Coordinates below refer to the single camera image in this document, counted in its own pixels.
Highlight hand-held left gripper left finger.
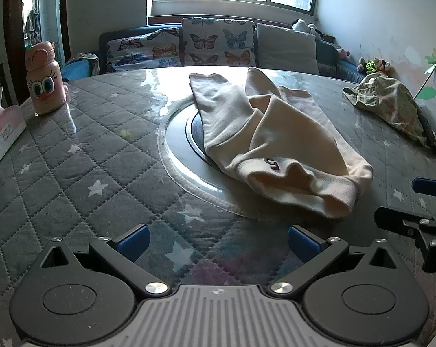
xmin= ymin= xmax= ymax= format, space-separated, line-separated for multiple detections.
xmin=40 ymin=223 xmax=171 ymax=297

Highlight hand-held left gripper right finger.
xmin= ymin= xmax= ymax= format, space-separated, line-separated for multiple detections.
xmin=266 ymin=225 xmax=399 ymax=297

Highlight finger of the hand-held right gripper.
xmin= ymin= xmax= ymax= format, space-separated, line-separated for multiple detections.
xmin=374 ymin=206 xmax=436 ymax=274
xmin=412 ymin=177 xmax=436 ymax=199

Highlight cream long-sleeved sweater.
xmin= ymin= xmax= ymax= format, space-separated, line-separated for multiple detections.
xmin=188 ymin=67 xmax=374 ymax=219

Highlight hanging clothes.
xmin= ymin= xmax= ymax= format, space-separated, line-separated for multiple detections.
xmin=25 ymin=6 xmax=41 ymax=40

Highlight green camouflage hat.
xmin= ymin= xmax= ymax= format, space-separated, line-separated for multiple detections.
xmin=342 ymin=72 xmax=436 ymax=158

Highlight round black inset hotplate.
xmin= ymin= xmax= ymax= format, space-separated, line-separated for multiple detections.
xmin=159 ymin=95 xmax=255 ymax=219

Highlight colourful plush toy bunch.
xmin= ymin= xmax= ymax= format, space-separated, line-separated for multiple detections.
xmin=358 ymin=57 xmax=391 ymax=77

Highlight dark blue sofa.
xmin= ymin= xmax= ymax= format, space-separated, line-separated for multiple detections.
xmin=60 ymin=16 xmax=367 ymax=84

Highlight pink and white tissue box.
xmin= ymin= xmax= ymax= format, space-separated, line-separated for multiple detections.
xmin=0 ymin=87 xmax=27 ymax=170

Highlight pink cartoon-eyed water bottle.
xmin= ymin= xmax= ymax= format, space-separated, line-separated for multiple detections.
xmin=24 ymin=41 xmax=70 ymax=116

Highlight grey crumpled cloth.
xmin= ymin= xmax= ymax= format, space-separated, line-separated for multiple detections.
xmin=67 ymin=53 xmax=100 ymax=70

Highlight wide butterfly print pillow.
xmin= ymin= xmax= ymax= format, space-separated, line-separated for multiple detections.
xmin=105 ymin=27 xmax=183 ymax=74

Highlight plain grey pillow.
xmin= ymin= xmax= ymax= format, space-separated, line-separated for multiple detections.
xmin=256 ymin=23 xmax=321 ymax=76

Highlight white plush toy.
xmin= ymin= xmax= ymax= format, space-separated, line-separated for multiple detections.
xmin=292 ymin=18 xmax=323 ymax=39

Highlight square butterfly print pillow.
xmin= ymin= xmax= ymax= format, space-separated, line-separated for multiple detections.
xmin=181 ymin=17 xmax=257 ymax=68

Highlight dark wooden door frame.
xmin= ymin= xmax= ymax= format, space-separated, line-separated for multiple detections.
xmin=2 ymin=0 xmax=72 ymax=106

